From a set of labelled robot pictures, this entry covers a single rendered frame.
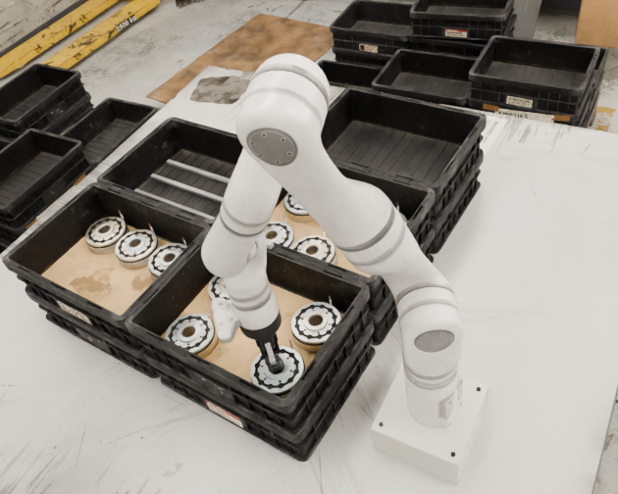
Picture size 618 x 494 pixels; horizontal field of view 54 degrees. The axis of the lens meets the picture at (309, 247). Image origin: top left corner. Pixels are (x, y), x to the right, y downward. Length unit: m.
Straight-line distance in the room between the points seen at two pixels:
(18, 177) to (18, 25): 2.37
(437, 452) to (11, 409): 0.95
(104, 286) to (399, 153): 0.81
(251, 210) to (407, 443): 0.56
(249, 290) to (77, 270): 0.69
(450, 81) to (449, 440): 1.87
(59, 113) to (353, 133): 1.57
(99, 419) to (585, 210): 1.26
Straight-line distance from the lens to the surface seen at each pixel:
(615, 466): 2.09
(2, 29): 4.82
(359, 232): 0.74
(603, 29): 3.78
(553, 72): 2.61
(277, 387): 1.13
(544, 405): 1.32
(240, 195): 0.79
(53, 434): 1.48
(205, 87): 2.31
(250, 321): 1.02
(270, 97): 0.63
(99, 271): 1.54
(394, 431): 1.18
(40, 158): 2.69
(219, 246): 0.88
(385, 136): 1.70
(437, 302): 0.91
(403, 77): 2.80
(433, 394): 1.07
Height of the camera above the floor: 1.83
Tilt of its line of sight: 46 degrees down
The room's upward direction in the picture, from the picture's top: 12 degrees counter-clockwise
